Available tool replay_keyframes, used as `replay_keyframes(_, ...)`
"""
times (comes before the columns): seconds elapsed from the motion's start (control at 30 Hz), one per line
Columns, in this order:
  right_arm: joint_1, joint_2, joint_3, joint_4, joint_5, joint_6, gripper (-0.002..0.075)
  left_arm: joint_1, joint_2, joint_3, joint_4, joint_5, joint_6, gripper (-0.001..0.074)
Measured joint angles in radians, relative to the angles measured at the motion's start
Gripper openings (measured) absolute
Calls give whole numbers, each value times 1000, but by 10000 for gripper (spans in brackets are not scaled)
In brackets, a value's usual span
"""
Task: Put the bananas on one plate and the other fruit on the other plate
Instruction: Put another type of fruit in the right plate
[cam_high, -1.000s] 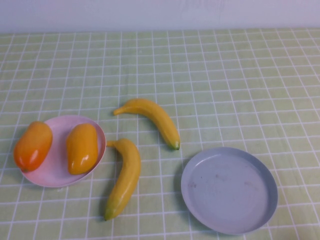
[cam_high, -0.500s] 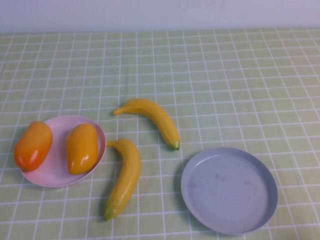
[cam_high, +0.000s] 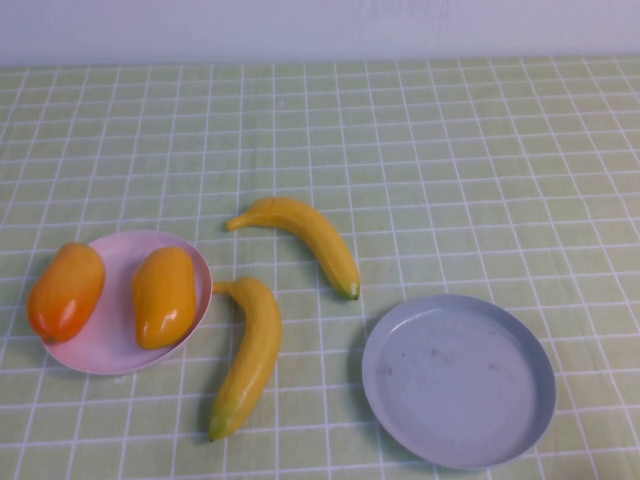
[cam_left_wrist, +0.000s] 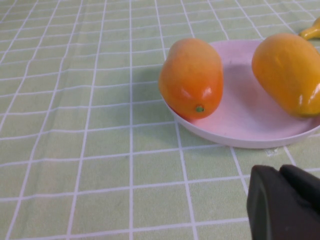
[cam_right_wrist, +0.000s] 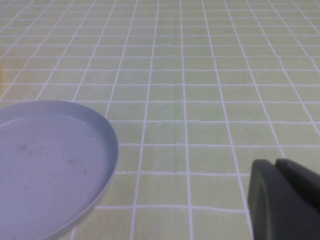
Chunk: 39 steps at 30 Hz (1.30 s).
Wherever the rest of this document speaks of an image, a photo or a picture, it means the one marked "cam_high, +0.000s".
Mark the strongly curved yellow banana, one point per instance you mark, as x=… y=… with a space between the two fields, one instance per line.
x=315 y=235

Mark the long yellow banana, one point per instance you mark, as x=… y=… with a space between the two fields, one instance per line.
x=252 y=350

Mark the yellow mango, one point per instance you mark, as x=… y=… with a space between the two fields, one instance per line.
x=165 y=300

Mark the orange mango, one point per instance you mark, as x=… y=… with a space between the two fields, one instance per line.
x=65 y=295

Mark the grey-blue round plate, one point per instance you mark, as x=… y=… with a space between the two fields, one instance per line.
x=455 y=385

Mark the pink round plate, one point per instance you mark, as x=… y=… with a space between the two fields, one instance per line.
x=117 y=310

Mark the green checkered tablecloth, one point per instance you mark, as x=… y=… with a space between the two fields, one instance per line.
x=450 y=175

